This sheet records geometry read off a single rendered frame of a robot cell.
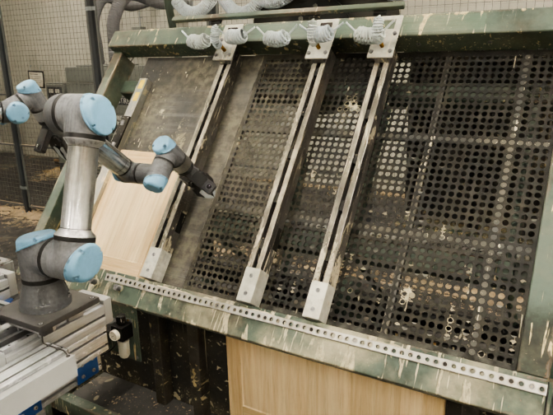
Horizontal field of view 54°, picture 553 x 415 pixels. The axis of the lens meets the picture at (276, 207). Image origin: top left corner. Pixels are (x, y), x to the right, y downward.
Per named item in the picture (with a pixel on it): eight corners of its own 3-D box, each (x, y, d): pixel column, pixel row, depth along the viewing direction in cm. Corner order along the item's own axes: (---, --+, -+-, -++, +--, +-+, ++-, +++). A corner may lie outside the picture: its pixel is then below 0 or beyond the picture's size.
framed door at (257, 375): (233, 412, 239) (230, 415, 237) (226, 297, 224) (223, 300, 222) (439, 489, 195) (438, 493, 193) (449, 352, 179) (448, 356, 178)
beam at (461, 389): (32, 280, 259) (14, 273, 250) (43, 256, 263) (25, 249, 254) (543, 428, 151) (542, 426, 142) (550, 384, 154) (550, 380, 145)
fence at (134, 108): (69, 261, 245) (62, 258, 242) (145, 82, 272) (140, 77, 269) (76, 263, 243) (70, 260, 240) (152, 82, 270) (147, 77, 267)
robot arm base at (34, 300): (41, 319, 158) (36, 287, 155) (8, 309, 165) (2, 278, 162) (82, 298, 170) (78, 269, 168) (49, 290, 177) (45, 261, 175)
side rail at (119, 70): (44, 256, 263) (25, 249, 254) (127, 65, 294) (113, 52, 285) (52, 258, 260) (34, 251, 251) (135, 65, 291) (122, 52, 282)
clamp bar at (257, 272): (240, 303, 199) (206, 285, 180) (326, 36, 233) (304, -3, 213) (263, 309, 195) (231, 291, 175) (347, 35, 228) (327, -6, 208)
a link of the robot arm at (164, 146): (146, 153, 190) (155, 132, 193) (164, 170, 198) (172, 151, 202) (164, 153, 186) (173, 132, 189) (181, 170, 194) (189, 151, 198)
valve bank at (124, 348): (32, 347, 234) (24, 296, 227) (60, 333, 246) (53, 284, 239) (115, 380, 209) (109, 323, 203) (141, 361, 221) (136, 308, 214)
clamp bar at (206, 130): (146, 279, 222) (107, 262, 203) (236, 39, 256) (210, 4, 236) (164, 284, 217) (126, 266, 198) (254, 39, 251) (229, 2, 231)
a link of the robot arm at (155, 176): (141, 193, 194) (153, 166, 199) (167, 195, 189) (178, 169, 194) (129, 181, 188) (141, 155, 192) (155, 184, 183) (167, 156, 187)
